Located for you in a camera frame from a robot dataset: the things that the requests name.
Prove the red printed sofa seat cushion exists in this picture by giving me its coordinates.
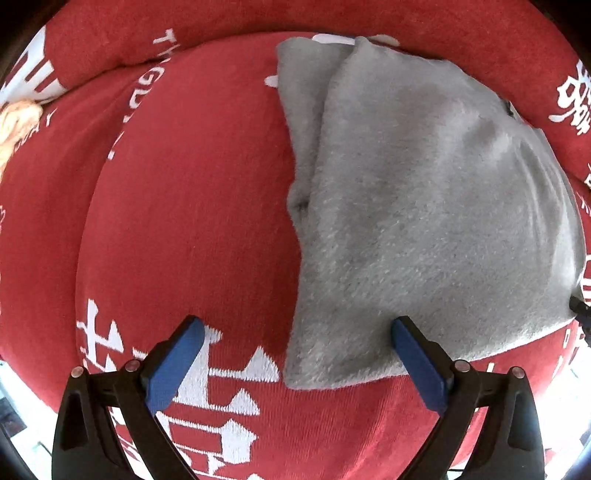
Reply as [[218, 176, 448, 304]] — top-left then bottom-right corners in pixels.
[[0, 31, 591, 480]]

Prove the grey knit sweater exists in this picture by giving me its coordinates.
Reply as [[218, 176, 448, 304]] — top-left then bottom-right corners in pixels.
[[276, 36, 587, 391]]

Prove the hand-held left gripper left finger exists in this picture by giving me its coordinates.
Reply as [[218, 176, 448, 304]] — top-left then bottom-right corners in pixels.
[[52, 315, 206, 480]]

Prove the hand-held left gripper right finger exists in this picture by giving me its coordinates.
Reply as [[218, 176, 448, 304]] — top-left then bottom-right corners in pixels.
[[390, 316, 548, 480]]

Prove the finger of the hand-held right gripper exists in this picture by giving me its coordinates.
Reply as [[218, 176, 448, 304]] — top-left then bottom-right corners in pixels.
[[569, 296, 591, 347]]

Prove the red printed sofa back cushion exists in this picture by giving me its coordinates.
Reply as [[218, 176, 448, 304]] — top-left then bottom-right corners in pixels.
[[0, 0, 591, 188]]

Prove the peach crumpled cloth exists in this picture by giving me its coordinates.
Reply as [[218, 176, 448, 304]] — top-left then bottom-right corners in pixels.
[[0, 100, 43, 172]]

